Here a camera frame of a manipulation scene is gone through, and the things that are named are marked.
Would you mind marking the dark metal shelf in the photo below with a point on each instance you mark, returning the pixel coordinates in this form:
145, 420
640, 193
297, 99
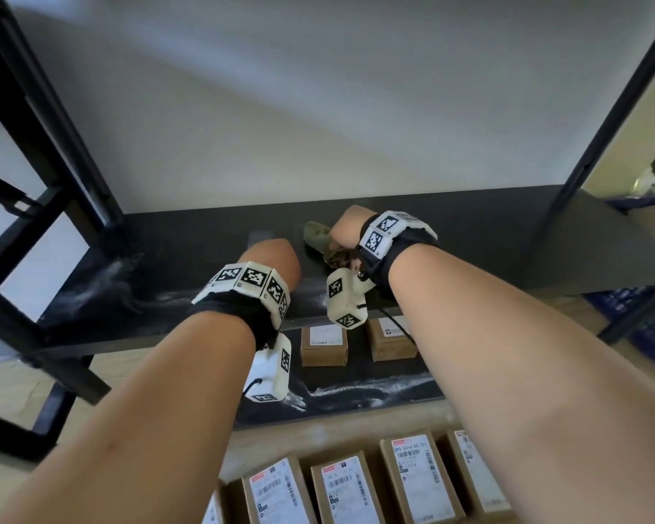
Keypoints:
469, 229

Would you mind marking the person's left forearm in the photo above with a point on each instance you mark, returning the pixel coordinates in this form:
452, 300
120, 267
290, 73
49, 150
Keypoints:
131, 431

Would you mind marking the black marker wristband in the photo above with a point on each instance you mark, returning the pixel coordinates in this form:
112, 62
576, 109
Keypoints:
409, 251
229, 311

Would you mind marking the person's left hand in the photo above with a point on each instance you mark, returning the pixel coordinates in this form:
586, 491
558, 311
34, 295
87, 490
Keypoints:
275, 256

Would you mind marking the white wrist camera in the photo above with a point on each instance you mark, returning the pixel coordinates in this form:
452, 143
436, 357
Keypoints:
270, 371

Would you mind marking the group of brown cardboard boxes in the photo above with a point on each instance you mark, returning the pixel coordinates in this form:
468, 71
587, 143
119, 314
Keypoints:
325, 354

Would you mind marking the person's right hand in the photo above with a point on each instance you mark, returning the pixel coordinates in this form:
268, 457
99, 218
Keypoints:
349, 226

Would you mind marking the green and pink cleaning cloth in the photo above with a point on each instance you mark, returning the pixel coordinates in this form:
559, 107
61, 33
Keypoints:
316, 234

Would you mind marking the person's right forearm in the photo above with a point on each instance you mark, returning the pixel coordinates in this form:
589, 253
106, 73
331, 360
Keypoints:
540, 387

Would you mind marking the white marker cube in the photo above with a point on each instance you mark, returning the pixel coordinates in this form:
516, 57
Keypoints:
344, 300

